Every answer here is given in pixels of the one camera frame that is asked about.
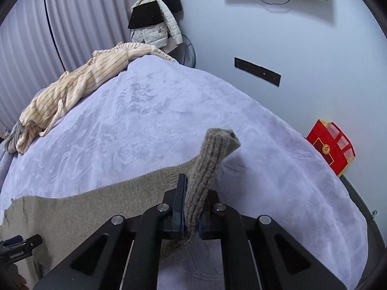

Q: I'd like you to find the dark brown knit garment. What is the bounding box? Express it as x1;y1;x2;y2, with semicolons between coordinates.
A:
4;121;25;153

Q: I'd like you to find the cream striped garment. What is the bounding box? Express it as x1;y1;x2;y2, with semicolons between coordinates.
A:
16;43;176;154

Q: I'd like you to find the grey pleated curtain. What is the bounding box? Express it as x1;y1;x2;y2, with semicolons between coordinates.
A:
1;0;136;130

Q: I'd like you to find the red gift box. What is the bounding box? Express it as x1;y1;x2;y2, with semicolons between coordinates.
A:
306;119;356;177

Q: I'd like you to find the black standing fan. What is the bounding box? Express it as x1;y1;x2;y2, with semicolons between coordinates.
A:
169;35;197;68

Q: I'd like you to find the olive brown knit sweater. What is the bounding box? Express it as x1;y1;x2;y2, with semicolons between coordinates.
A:
0;128;242;262

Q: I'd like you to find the black wall bracket strip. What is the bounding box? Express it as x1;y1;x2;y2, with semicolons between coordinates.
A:
234;58;281;87

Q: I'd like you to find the lavender plush bed blanket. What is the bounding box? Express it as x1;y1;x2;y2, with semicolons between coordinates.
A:
1;55;368;289

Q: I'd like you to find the white puffer jacket hanging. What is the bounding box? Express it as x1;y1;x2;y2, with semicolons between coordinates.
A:
128;0;183;54

